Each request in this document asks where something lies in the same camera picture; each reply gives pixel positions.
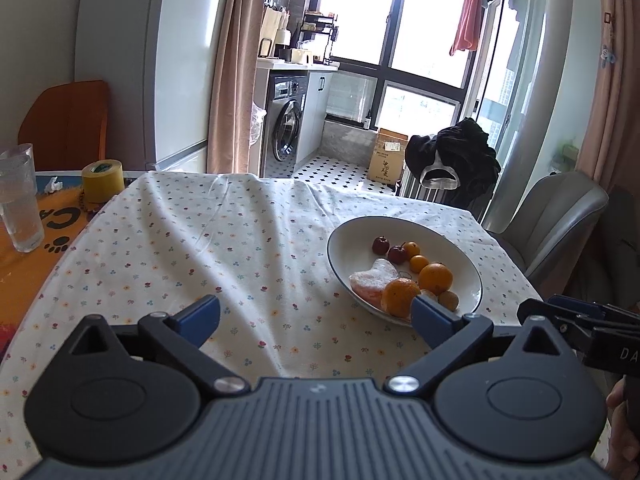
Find brown longan fruit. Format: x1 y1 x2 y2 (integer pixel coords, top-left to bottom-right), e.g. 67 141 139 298
437 290 459 312

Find orange chair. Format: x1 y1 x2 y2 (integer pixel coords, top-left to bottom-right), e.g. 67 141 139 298
17 80 108 171

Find large orange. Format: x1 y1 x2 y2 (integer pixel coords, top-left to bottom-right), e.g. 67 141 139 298
418 262 454 296

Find person's right hand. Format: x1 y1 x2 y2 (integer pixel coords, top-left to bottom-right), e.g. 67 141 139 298
605 379 639 480

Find small mandarin orange below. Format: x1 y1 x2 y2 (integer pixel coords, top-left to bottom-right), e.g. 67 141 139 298
408 255 430 274

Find small red fruit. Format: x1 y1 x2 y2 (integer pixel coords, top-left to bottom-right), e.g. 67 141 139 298
387 245 407 266
371 236 390 257

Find cardboard box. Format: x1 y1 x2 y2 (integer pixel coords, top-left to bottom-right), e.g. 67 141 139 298
368 128 409 185

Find grey leather chair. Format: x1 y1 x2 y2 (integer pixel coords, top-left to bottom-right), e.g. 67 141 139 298
491 171 608 298

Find black clothes on chair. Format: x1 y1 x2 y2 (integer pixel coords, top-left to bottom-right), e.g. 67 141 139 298
405 117 501 210

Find white refrigerator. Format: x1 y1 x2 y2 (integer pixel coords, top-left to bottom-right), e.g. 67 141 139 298
74 0 224 172

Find medium orange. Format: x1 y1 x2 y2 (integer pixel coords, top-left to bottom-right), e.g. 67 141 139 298
381 278 421 318

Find black kitchen shelf rack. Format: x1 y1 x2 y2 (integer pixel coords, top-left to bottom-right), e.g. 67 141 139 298
297 11 338 65

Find pink curtain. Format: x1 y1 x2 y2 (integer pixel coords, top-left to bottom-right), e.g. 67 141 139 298
207 0 265 174

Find clear drinking glass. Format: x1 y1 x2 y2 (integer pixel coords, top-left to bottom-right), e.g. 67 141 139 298
1 155 44 254

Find floral white tablecloth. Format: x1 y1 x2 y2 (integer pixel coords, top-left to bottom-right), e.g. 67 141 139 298
1 174 534 479

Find white bowl with dark rim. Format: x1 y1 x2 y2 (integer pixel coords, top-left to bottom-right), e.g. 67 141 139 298
326 216 483 315

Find orange cat placemat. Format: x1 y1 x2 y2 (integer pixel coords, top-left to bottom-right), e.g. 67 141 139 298
0 186 91 354

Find grey washing machine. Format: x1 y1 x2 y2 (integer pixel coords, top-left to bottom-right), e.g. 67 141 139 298
262 70 308 178

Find hanging pink towel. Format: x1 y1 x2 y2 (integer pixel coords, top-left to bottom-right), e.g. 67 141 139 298
449 0 490 56

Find white kitchen cabinet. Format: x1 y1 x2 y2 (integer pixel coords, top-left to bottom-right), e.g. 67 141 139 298
295 72 332 170

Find yellow tape roll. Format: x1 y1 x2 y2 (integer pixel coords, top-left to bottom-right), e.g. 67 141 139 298
81 159 125 205

